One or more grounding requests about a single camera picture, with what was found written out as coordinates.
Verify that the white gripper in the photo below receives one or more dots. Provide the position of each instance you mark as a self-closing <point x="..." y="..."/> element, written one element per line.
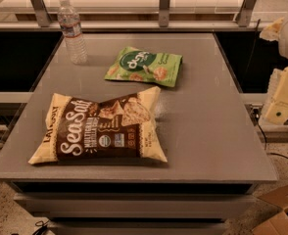
<point x="276" y="112"/>

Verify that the brown sea salt chip bag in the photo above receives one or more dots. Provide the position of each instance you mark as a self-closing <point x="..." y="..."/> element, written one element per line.
<point x="123" y="127"/>

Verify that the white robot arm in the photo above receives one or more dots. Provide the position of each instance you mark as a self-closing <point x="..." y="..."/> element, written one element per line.
<point x="277" y="31"/>

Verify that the green snack bag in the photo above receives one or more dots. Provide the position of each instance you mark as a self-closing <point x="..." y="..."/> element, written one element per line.
<point x="133" y="64"/>

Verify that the grey drawer cabinet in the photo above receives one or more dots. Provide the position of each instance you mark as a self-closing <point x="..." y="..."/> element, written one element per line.
<point x="215" y="158"/>

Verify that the brown cardboard box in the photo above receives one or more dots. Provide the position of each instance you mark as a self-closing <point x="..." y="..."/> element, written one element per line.
<point x="278" y="224"/>

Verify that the clear plastic water bottle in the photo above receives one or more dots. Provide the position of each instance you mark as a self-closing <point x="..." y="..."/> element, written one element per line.
<point x="69" y="21"/>

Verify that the metal window frame rail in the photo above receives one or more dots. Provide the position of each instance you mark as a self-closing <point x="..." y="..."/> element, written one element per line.
<point x="41" y="15"/>

